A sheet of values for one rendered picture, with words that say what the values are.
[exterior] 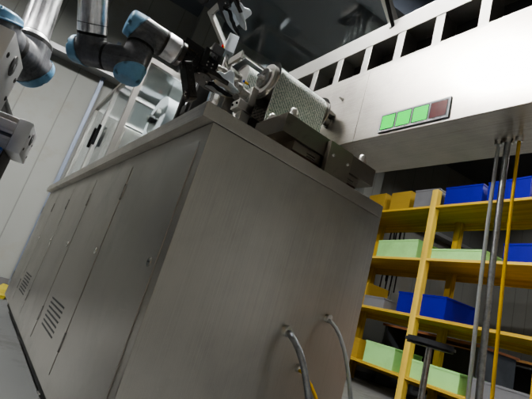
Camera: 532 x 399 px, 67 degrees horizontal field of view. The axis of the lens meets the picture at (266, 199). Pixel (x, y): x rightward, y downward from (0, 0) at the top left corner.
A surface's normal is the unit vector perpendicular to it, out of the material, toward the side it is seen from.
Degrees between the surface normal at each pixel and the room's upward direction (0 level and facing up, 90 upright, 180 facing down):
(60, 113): 90
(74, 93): 90
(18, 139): 90
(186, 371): 90
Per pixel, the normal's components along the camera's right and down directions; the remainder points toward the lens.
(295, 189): 0.58, -0.05
